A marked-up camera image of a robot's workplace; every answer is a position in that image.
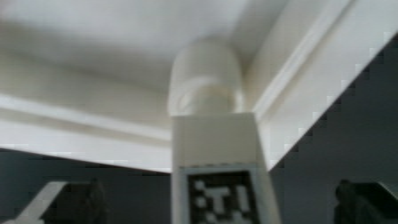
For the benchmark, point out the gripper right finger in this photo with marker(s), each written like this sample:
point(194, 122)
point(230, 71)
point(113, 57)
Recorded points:
point(367, 203)

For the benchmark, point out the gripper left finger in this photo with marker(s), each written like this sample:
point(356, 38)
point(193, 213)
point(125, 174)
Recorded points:
point(68, 204)

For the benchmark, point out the white square tabletop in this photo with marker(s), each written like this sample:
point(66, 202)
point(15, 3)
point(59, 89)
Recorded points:
point(88, 51)

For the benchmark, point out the white table leg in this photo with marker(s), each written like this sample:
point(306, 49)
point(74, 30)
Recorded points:
point(223, 191)

